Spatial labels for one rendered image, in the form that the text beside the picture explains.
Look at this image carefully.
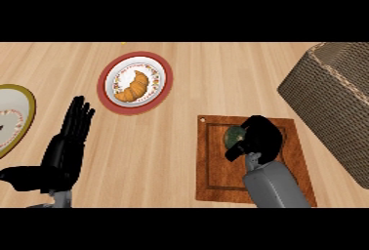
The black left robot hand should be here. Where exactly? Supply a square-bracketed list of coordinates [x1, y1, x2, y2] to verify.
[0, 95, 96, 194]

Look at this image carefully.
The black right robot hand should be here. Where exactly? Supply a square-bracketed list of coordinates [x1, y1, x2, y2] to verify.
[223, 114, 284, 164]

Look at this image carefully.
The green squash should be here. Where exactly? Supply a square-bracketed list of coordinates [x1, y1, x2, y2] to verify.
[223, 125, 248, 147]

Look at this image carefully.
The brown wooden cutting board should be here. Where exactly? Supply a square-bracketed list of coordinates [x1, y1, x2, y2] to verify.
[195, 114, 319, 208]

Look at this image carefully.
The brown wicker basket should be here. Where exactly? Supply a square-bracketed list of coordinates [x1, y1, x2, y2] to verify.
[276, 42, 369, 189]

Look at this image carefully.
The gold-rimmed white plate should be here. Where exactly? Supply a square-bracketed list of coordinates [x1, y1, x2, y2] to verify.
[0, 83, 37, 160]

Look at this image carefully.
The golden croissant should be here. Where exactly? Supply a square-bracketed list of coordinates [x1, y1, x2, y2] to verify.
[114, 69, 152, 103]

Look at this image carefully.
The red-rimmed white plate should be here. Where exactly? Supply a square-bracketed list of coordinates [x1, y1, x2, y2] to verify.
[95, 51, 174, 116]

